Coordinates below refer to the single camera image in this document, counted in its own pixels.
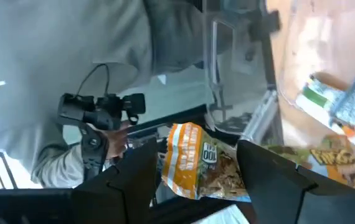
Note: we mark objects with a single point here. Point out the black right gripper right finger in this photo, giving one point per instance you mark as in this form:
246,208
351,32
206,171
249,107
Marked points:
289,199

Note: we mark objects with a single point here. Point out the clear plastic bin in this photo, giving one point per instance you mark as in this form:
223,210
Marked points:
305,46

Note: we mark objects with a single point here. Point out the person's hand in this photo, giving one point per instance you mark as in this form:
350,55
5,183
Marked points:
115,140

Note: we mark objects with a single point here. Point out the blue orange granola bar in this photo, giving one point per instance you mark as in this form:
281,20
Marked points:
336,158

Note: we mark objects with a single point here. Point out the blue green white granola bar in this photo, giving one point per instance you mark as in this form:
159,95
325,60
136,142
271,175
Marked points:
316,93

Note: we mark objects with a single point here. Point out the black metal table frame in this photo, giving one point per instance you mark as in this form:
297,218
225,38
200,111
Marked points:
180,116

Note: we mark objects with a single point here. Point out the person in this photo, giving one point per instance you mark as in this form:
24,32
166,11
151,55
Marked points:
56,46

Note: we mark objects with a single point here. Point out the orange green granola bar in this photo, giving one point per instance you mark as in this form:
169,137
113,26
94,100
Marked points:
196,161

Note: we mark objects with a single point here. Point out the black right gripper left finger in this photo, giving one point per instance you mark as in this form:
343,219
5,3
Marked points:
109,199

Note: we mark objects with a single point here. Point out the black handheld device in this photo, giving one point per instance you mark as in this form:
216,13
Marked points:
102,115

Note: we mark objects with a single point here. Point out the silver aluminium extrusion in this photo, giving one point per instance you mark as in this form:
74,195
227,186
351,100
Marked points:
263,115

